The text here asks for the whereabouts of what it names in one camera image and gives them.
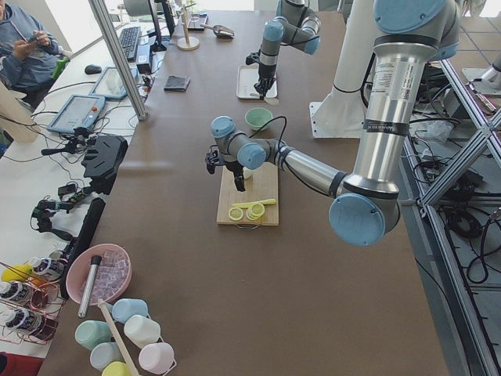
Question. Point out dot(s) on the copper wire bottle rack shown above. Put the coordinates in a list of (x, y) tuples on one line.
[(31, 300)]

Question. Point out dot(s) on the metal scoop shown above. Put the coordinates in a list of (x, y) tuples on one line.
[(220, 31)]

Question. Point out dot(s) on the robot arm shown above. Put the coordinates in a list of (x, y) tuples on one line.
[(365, 201), (294, 24)]

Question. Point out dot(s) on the mint green bowl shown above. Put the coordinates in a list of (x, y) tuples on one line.
[(258, 118)]

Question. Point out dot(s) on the metal tube in bowl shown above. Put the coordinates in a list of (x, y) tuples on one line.
[(87, 293)]

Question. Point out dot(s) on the pink cup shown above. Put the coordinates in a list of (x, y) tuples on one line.
[(157, 358)]

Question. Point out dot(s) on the pale blue cup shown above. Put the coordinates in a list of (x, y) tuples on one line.
[(104, 354)]

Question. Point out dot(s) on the black keyboard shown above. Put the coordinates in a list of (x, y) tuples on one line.
[(129, 38)]

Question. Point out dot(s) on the wooden cutting board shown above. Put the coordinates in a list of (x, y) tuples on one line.
[(262, 184)]

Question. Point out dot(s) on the light blue cup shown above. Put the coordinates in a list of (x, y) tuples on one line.
[(125, 308)]

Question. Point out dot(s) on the upper lemon slice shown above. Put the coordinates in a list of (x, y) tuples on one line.
[(255, 212)]

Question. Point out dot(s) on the blue teach pendant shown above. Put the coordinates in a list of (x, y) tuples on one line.
[(79, 111)]

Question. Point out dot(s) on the grey folded cloth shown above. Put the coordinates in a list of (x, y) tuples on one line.
[(176, 83)]

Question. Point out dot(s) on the lower lemon slice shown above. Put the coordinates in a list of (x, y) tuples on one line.
[(235, 214)]

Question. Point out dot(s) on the wooden mug tree stand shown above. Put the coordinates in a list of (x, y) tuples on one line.
[(186, 43)]

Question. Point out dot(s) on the mint green cup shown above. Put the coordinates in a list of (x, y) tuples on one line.
[(91, 333)]

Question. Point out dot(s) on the black device stand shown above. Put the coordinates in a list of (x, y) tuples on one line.
[(102, 160)]

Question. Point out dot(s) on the white cup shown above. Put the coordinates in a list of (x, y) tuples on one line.
[(142, 330)]

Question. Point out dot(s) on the black tray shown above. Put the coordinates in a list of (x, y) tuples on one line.
[(196, 22)]

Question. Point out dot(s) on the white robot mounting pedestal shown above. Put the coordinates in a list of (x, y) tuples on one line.
[(341, 113)]

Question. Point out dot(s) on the pink bowl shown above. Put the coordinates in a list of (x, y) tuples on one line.
[(113, 275)]

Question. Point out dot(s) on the lemon slice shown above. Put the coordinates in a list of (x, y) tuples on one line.
[(255, 212), (235, 214)]

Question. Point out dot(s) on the black computer mouse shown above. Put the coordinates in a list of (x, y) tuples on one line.
[(93, 69)]

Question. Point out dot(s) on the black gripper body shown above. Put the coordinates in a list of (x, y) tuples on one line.
[(267, 72), (233, 168)]

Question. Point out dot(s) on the white ceramic soup spoon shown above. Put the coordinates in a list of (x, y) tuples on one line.
[(271, 100)]

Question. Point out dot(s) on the cream rabbit serving tray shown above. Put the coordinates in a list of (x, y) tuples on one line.
[(247, 77)]

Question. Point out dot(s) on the yellow cup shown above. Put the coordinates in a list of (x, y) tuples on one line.
[(116, 368)]

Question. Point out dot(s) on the aluminium frame post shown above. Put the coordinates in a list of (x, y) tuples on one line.
[(110, 37)]

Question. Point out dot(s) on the seated person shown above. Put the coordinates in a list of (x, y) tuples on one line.
[(29, 54)]

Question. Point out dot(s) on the yellow plastic knife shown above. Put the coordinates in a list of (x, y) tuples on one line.
[(249, 204)]

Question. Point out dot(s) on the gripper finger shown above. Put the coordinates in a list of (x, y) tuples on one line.
[(260, 89), (239, 183), (267, 88)]

